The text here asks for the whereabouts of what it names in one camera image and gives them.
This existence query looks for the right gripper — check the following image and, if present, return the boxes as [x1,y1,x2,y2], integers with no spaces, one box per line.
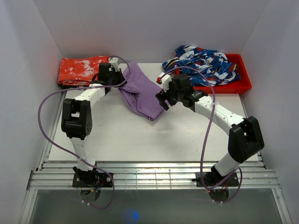
[155,79,183,111]

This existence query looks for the purple trousers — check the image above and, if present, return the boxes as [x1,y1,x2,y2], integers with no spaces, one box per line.
[119,63,164,121]

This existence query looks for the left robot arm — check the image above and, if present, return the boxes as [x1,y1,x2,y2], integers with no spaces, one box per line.
[61,57,125,187]

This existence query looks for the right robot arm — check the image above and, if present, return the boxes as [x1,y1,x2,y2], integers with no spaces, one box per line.
[156,73,264,189]

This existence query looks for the blue patterned trousers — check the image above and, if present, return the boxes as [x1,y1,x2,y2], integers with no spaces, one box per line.
[162,45,241,87]

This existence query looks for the red plastic bin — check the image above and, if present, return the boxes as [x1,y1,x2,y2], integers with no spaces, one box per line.
[175,54,252,94]

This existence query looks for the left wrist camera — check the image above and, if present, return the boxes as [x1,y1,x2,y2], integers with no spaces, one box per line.
[109,57,120,71]

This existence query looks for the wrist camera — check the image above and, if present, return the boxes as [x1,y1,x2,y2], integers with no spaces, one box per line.
[109,57,120,71]
[156,72,172,92]

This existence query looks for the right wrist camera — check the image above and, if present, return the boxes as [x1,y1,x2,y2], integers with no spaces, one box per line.
[156,72,172,92]

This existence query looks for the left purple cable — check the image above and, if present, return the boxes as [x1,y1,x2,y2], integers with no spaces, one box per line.
[38,56,130,210]

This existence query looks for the purple cable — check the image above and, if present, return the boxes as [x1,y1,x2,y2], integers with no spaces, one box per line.
[158,66,242,204]
[38,56,130,210]

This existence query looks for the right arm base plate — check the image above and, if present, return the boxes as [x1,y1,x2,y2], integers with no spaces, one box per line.
[191,171,239,188]

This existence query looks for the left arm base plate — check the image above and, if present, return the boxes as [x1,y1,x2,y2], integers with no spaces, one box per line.
[71,172,112,188]

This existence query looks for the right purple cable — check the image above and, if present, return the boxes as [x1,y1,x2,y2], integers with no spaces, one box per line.
[158,66,242,204]

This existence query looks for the aluminium frame rail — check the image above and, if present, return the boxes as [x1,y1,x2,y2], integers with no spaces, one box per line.
[19,161,292,224]

